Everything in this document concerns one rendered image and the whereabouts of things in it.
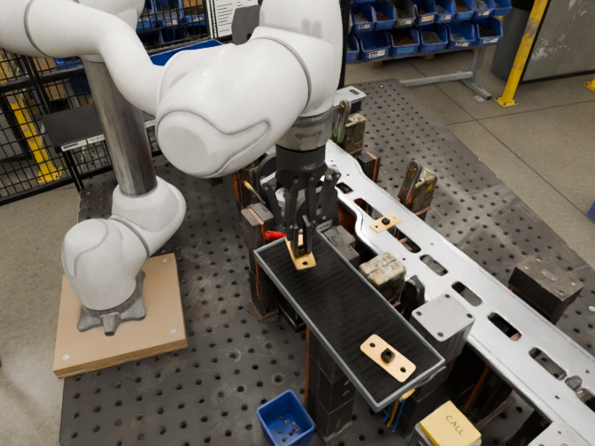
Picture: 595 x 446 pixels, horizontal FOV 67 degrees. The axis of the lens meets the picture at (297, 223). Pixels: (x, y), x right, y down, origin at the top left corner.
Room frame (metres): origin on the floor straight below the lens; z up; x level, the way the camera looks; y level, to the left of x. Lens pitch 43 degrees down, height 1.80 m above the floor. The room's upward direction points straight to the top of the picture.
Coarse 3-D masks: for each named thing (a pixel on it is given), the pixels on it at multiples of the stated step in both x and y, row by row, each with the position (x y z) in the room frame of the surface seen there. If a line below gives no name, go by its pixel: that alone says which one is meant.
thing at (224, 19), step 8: (208, 0) 1.71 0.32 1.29; (216, 0) 1.73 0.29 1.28; (224, 0) 1.75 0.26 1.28; (232, 0) 1.76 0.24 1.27; (240, 0) 1.78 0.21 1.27; (248, 0) 1.80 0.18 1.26; (256, 0) 1.82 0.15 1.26; (208, 8) 1.71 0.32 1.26; (216, 8) 1.73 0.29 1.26; (224, 8) 1.74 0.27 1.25; (232, 8) 1.76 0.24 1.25; (208, 16) 1.71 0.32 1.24; (216, 16) 1.72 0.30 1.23; (224, 16) 1.74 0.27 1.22; (232, 16) 1.76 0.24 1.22; (208, 24) 1.71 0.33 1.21; (224, 24) 1.74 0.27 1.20; (208, 32) 1.70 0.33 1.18; (224, 32) 1.74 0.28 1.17
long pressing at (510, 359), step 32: (352, 160) 1.14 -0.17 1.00; (352, 192) 0.99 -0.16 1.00; (384, 192) 0.99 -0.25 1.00; (416, 224) 0.86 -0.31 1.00; (416, 256) 0.74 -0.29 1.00; (448, 256) 0.74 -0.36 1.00; (448, 288) 0.64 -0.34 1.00; (480, 288) 0.64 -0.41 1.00; (480, 320) 0.56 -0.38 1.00; (512, 320) 0.56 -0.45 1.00; (544, 320) 0.56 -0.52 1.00; (480, 352) 0.48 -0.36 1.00; (512, 352) 0.48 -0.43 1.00; (544, 352) 0.48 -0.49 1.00; (576, 352) 0.48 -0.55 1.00; (512, 384) 0.42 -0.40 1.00; (544, 384) 0.42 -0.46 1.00; (544, 416) 0.36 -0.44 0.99; (576, 416) 0.36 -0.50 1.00
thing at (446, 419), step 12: (444, 408) 0.30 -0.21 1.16; (456, 408) 0.30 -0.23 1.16; (432, 420) 0.28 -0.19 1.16; (444, 420) 0.28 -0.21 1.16; (456, 420) 0.28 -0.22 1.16; (432, 432) 0.26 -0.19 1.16; (444, 432) 0.26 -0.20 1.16; (456, 432) 0.26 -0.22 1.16; (468, 432) 0.26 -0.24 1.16; (444, 444) 0.25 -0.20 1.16; (456, 444) 0.25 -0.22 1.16; (468, 444) 0.25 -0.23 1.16
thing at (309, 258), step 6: (300, 240) 0.60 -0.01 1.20; (288, 246) 0.58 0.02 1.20; (300, 246) 0.58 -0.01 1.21; (300, 252) 0.56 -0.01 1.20; (294, 258) 0.55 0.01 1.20; (300, 258) 0.55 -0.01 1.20; (306, 258) 0.55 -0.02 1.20; (312, 258) 0.55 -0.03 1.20; (294, 264) 0.54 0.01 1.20; (300, 264) 0.54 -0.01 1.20; (312, 264) 0.54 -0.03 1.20; (300, 270) 0.53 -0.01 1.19
